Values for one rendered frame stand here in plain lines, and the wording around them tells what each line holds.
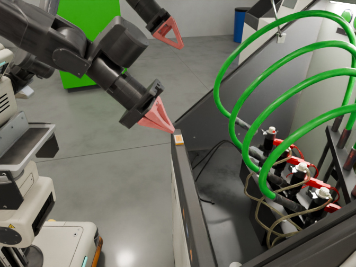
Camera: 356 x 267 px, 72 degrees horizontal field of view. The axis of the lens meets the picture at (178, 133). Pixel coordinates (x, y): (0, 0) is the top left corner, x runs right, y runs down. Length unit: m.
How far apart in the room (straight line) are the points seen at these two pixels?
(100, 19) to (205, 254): 3.47
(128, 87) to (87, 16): 3.32
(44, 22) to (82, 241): 1.26
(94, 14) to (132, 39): 3.34
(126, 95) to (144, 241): 1.42
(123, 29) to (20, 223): 0.77
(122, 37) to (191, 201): 0.48
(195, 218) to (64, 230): 1.05
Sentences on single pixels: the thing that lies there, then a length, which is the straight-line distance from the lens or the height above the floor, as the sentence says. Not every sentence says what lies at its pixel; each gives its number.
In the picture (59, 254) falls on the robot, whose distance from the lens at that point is 1.54.
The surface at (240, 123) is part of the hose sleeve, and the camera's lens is 0.69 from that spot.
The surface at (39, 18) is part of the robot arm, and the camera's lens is 0.47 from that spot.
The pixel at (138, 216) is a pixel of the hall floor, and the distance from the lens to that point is 1.92.
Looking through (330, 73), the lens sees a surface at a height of 1.34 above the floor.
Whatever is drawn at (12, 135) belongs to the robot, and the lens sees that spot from 0.94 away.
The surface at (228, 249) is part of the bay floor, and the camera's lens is 0.79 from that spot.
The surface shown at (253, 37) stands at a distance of 0.61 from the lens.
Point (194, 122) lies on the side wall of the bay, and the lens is 1.03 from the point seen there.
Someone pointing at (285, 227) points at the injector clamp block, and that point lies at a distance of 0.69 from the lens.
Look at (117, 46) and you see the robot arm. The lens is 0.45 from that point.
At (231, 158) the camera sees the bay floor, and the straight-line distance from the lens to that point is 1.08.
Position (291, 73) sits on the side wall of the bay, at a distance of 1.08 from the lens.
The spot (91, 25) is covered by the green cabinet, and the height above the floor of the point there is 0.91.
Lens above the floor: 1.49
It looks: 33 degrees down
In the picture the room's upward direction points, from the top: straight up
